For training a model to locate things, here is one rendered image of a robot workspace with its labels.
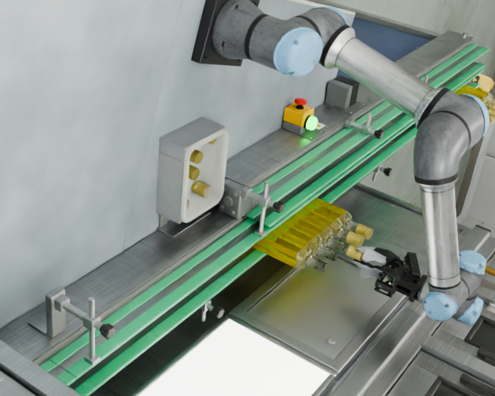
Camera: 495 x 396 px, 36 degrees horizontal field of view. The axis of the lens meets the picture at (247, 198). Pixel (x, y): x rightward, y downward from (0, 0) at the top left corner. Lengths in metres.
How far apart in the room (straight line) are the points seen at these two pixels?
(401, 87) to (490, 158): 6.62
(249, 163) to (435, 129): 0.66
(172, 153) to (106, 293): 0.37
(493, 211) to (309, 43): 6.97
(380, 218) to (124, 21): 1.30
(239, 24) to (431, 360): 1.01
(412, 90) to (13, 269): 0.98
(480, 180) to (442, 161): 6.86
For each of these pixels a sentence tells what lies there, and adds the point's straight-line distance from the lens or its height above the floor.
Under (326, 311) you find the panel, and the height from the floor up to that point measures 1.18.
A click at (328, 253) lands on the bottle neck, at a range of 2.09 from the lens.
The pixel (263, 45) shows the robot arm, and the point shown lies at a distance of 1.80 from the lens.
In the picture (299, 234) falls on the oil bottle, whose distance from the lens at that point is 2.11.
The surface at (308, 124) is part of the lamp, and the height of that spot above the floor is 0.84.
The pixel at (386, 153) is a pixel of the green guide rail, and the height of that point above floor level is 0.95.
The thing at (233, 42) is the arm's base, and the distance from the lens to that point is 1.84.
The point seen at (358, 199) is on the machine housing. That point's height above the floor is 0.94.
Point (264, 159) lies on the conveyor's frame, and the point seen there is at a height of 0.83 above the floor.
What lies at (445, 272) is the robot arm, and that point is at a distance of 1.81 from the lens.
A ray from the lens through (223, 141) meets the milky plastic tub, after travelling 1.96.
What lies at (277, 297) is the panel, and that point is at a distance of 2.12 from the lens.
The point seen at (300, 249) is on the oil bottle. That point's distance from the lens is 2.06.
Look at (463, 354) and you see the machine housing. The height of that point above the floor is 1.54.
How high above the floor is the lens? 1.80
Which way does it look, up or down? 26 degrees down
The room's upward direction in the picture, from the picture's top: 114 degrees clockwise
